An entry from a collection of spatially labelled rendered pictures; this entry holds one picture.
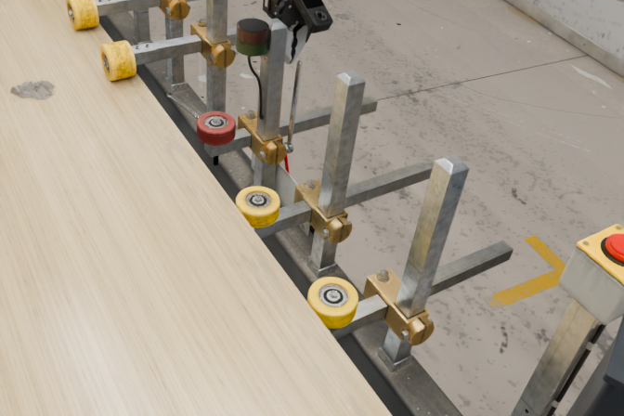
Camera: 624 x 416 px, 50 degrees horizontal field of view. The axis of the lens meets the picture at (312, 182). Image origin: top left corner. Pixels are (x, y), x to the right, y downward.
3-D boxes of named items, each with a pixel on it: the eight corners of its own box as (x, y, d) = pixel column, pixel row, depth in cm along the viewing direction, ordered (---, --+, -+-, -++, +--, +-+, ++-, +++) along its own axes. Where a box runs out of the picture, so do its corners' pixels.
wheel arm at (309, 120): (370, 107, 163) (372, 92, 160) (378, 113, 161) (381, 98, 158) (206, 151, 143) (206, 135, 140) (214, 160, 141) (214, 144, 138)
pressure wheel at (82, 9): (89, -14, 159) (100, 14, 158) (87, 6, 166) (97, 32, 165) (64, -10, 157) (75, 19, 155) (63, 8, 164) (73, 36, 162)
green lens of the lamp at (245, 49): (258, 38, 129) (258, 28, 128) (273, 52, 125) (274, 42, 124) (230, 44, 126) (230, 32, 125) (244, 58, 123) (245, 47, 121)
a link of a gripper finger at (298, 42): (290, 50, 146) (293, 11, 140) (305, 63, 142) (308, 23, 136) (278, 53, 144) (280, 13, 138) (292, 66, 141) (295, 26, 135)
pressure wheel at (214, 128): (224, 149, 149) (225, 105, 141) (240, 169, 144) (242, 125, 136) (190, 158, 145) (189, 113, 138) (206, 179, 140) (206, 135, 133)
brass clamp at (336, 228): (316, 196, 137) (318, 177, 134) (353, 238, 129) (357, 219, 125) (290, 205, 134) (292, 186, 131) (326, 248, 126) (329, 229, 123)
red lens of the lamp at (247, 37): (258, 26, 127) (259, 16, 126) (274, 41, 124) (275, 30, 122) (230, 32, 125) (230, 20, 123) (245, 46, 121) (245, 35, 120)
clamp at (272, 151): (256, 128, 152) (257, 110, 148) (286, 162, 143) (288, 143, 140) (234, 134, 149) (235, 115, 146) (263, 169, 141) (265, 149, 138)
